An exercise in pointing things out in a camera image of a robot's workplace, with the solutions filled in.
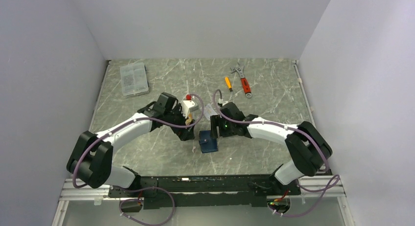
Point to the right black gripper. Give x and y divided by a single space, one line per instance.
217 121

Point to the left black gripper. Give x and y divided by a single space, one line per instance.
183 133

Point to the blue leather card holder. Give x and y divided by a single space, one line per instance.
207 143

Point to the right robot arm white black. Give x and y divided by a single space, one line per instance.
307 148

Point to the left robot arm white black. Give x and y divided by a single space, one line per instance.
91 161

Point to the silver card stack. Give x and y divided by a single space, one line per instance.
209 111

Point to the clear plastic screw box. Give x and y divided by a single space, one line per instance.
134 79

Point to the orange handled screwdriver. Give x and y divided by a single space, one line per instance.
228 83

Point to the red handled adjustable wrench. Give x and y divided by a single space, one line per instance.
245 85

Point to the aluminium frame rail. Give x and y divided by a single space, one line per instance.
70 193

